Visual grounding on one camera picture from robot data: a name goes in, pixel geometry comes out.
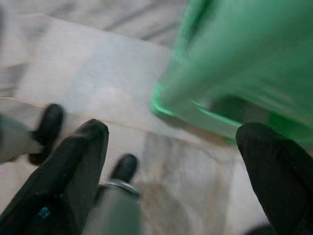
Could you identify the green plastic container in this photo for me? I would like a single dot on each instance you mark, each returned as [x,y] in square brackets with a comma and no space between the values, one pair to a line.
[239,54]

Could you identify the pale white floor mat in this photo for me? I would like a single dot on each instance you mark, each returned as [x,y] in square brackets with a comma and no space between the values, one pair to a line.
[97,78]

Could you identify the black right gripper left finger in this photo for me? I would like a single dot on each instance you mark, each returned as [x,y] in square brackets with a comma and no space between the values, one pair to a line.
[63,181]

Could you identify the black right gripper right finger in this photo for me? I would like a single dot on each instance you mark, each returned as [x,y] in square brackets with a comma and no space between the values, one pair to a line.
[281,181]

